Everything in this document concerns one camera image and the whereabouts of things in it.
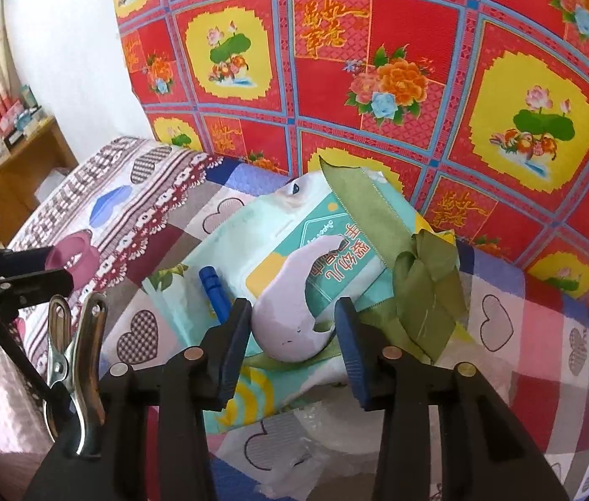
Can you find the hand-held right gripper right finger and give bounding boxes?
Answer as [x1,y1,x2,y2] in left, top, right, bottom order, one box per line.
[334,297,569,501]

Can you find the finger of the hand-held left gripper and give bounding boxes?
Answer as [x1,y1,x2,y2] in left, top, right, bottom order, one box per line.
[0,268,75,307]
[0,244,61,278]

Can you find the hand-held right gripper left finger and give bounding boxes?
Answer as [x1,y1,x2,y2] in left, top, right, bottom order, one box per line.
[28,299,252,501]

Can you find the mauve plastic piece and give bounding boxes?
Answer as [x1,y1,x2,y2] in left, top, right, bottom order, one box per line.
[46,235,103,286]

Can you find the lilac plastic hook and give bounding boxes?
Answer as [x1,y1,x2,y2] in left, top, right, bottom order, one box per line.
[250,243,348,364]

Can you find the clear plastic wrap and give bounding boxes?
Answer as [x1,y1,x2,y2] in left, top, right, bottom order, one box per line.
[216,402,396,501]

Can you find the teal wet wipes packet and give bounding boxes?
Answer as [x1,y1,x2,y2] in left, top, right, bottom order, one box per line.
[143,170,463,430]

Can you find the blue pen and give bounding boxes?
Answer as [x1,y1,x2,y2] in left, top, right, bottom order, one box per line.
[199,266,234,325]

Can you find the pink quilted blanket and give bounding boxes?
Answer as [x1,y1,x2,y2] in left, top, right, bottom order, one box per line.
[0,344,55,460]

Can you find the brown wooden cabinet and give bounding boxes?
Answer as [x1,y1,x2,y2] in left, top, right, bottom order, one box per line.
[0,115,79,226]

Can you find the green ribbon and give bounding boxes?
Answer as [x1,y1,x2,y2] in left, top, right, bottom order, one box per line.
[318,157,469,364]

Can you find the pink box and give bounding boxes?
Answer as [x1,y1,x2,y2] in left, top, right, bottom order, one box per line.
[0,101,21,135]

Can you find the patchwork heart bed sheet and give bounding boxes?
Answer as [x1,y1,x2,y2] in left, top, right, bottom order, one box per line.
[7,136,589,501]

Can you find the red floral printed blanket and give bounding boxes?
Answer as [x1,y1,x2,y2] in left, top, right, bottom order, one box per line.
[108,0,589,324]

